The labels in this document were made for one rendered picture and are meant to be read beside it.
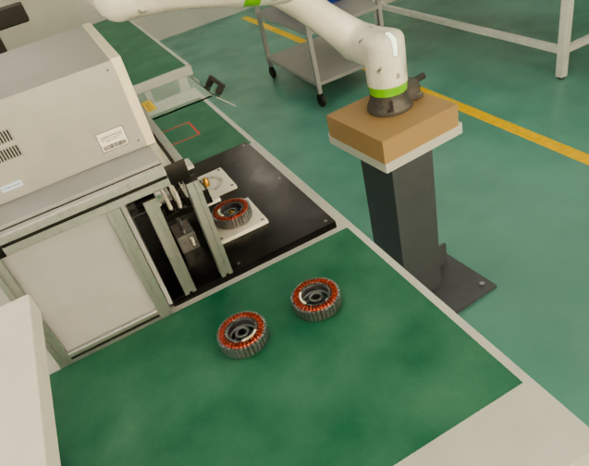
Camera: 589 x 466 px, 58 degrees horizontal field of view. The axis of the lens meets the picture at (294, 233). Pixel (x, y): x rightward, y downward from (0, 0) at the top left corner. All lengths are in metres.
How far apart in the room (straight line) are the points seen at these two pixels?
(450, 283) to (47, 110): 1.66
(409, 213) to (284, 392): 1.03
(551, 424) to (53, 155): 1.09
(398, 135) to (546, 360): 0.94
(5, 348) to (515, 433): 0.78
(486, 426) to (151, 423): 0.63
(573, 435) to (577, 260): 1.49
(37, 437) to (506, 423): 0.73
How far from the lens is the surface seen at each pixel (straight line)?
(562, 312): 2.23
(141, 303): 1.33
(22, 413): 0.63
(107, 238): 1.22
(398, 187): 1.86
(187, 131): 2.23
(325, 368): 1.11
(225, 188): 1.68
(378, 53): 1.70
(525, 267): 2.40
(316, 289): 1.24
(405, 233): 1.98
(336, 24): 1.79
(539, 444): 1.01
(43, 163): 1.27
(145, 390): 1.22
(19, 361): 0.69
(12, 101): 1.22
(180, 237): 1.46
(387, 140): 1.64
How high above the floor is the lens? 1.61
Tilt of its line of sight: 36 degrees down
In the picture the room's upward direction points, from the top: 15 degrees counter-clockwise
